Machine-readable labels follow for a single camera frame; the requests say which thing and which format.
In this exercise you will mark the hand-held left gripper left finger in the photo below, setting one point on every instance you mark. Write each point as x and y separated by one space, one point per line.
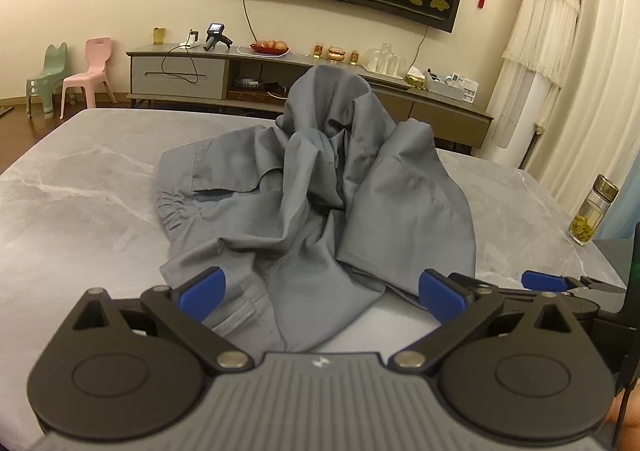
202 293

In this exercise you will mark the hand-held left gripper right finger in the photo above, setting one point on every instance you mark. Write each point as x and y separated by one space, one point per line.
440 298

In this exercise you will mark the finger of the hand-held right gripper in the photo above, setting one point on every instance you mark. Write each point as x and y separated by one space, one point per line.
542 280

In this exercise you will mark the grey pants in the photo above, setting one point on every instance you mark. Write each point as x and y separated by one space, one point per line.
300 211

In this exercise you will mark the person's right forearm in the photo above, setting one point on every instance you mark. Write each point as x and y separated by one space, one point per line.
627 421

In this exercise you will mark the glass tea bottle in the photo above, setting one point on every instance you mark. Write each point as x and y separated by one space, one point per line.
590 216

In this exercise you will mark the cream curtain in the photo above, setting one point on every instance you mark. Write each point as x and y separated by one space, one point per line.
610 81

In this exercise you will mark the white organizer tray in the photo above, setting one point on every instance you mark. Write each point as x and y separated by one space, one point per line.
450 86

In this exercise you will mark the grey television cabinet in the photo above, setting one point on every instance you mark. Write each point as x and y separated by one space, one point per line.
175 76

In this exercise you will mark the golden tissue box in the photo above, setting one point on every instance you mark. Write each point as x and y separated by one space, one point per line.
415 78

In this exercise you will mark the cluster of clear glass cups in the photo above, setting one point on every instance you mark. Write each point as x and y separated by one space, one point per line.
385 61

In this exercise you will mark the white lace-covered standing air conditioner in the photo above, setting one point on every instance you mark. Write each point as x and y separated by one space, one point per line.
545 31

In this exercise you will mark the red plate of fruit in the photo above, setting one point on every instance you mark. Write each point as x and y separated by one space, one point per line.
270 48

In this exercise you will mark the white power strip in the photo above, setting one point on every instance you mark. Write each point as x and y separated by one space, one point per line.
192 38

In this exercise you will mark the pink plastic chair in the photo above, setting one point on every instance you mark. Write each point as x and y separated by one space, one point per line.
95 61

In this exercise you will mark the yellow cup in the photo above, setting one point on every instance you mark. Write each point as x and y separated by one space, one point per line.
159 36

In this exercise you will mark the golden ornament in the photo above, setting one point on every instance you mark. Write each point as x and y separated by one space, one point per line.
336 55

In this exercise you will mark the green plastic chair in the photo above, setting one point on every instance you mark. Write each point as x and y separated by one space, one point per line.
50 66

